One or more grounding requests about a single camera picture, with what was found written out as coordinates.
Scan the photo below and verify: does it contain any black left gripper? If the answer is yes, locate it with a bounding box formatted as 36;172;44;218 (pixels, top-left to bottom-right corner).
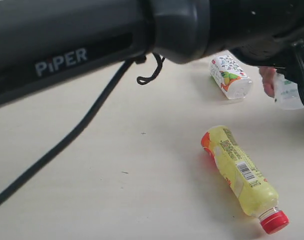
229;24;304;105

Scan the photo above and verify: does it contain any white bottle green label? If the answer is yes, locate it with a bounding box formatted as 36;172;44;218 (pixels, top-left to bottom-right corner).
274;73;304;110

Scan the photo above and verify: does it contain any white tea bottle colourful label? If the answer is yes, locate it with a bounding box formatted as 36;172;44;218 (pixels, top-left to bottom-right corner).
209;54;252;100

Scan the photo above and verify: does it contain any yellow juice bottle red cap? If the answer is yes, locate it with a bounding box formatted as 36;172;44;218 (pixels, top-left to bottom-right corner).
201;125;290;235

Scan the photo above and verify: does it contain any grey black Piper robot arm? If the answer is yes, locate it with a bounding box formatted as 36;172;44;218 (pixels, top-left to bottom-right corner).
0;0;304;106

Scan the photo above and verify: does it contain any person's open right hand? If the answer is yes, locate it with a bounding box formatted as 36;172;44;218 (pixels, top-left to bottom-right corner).
259;67;276;98

